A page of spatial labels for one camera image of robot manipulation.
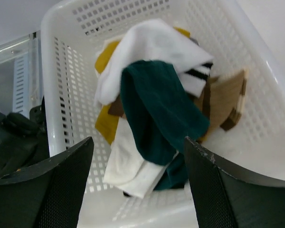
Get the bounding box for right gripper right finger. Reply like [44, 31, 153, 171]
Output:
[184, 137, 285, 228]

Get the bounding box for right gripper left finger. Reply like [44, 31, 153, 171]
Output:
[0, 137, 94, 228]

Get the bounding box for dark green sock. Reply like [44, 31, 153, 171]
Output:
[120, 60, 210, 167]

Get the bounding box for white sock black stripes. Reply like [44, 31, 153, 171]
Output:
[94, 19, 214, 105]

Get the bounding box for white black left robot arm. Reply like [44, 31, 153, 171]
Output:
[0, 99, 49, 178]

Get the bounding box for green sock in basket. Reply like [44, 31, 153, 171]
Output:
[154, 153, 188, 190]

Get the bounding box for white plastic basket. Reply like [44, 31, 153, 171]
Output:
[41, 0, 285, 228]

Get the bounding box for white folded sock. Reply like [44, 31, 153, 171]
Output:
[103, 118, 167, 199]

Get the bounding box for yellow sock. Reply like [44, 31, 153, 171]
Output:
[95, 27, 190, 144]

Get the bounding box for brown striped sock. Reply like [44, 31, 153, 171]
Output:
[108, 68, 250, 143]

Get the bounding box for aluminium rail base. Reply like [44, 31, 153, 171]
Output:
[0, 32, 43, 117]

